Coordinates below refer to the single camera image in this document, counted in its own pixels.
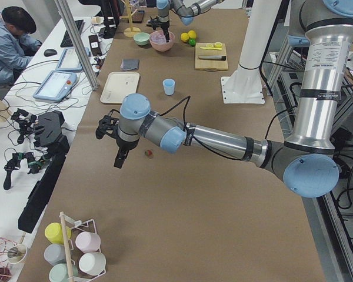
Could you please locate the grey cup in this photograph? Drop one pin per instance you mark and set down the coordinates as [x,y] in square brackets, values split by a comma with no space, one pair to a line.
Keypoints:
[55,254]

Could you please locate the wooden cutting board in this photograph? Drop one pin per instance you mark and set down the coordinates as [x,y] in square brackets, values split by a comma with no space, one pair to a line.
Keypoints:
[210,65]

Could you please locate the teach pendant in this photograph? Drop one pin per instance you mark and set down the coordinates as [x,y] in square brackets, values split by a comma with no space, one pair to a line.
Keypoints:
[56,86]
[69,61]

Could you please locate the aluminium frame post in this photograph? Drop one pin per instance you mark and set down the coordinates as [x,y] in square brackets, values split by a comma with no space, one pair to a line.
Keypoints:
[70,25]

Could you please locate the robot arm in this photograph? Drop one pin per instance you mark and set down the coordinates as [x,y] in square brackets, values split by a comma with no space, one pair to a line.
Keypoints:
[304,160]
[185,13]

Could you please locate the pink bowl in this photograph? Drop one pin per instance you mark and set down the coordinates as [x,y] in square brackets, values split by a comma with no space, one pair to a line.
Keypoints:
[162,48]

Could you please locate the pile of ice cubes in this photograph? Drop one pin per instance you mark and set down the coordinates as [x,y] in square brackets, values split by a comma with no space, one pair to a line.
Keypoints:
[157,37]

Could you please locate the mint green cup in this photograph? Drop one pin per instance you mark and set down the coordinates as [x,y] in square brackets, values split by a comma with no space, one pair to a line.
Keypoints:
[59,273]

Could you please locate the cream rabbit tray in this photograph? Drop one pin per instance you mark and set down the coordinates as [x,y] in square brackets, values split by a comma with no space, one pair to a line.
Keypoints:
[118,85]

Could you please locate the teach pendant far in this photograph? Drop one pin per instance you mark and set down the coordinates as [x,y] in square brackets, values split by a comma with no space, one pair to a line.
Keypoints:
[69,61]

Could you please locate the white cup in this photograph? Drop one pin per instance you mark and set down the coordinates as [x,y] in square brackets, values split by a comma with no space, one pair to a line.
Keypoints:
[92,263]

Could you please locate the wooden mug tree stand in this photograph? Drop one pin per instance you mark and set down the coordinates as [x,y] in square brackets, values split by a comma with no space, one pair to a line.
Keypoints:
[131,10]

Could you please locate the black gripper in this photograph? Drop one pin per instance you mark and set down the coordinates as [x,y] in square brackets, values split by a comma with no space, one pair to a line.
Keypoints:
[126,144]
[165,26]

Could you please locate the wooden rack handle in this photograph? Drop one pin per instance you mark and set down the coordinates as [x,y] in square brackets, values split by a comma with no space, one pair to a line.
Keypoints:
[70,270]

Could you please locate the green bowl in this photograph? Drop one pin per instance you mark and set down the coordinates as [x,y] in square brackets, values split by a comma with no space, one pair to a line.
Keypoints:
[142,38]

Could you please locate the green lime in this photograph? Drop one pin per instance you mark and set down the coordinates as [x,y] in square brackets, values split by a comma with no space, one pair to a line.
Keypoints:
[192,42]

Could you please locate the teach pendant near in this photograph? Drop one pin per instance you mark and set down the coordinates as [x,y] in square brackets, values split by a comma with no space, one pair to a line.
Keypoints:
[56,86]

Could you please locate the grey folded cloth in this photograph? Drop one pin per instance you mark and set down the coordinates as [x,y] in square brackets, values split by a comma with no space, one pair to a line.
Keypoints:
[129,64]

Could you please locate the lemon half near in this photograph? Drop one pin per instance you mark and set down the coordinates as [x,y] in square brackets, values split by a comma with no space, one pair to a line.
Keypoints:
[218,45]

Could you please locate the light blue plastic cup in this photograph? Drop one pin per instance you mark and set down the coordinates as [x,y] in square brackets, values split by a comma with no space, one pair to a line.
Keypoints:
[169,86]

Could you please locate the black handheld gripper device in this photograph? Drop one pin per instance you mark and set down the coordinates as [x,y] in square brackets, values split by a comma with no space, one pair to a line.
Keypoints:
[15,164]

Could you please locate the paper cup with whisk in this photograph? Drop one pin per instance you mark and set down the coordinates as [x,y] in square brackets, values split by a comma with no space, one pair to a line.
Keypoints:
[17,254]

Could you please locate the black computer mouse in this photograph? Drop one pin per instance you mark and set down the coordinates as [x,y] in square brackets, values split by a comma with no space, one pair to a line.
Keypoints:
[50,52]

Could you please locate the white wire cup rack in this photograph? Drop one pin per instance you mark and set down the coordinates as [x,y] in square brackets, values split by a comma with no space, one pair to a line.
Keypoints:
[74,227]

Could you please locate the whole yellow lemon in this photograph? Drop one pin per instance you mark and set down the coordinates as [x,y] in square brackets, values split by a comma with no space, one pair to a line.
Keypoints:
[184,37]

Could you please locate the person in blue jacket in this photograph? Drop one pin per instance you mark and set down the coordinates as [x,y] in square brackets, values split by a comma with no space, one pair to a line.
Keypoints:
[17,46]

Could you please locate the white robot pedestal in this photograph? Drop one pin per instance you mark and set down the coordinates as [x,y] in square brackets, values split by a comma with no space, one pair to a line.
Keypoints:
[245,84]

